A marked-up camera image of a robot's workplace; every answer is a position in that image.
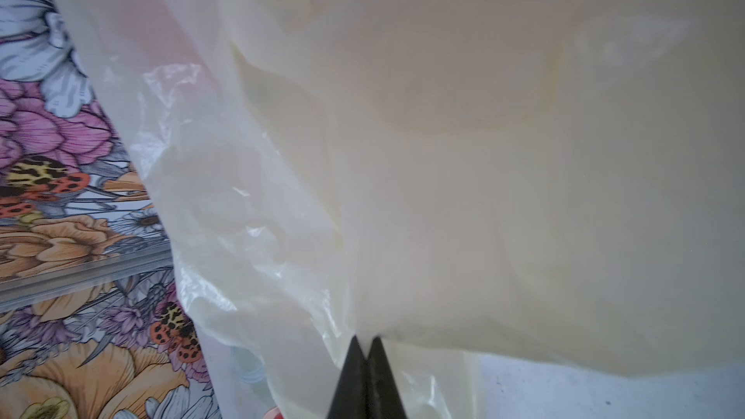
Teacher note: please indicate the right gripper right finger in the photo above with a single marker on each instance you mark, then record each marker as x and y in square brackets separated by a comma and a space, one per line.
[383, 398]

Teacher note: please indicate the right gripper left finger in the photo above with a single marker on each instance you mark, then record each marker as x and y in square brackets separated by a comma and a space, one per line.
[350, 397]

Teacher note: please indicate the translucent cream plastic bag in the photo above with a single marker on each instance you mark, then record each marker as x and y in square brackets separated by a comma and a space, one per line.
[559, 181]

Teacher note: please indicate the left aluminium corner post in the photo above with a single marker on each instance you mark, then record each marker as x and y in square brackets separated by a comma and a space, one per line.
[17, 293]

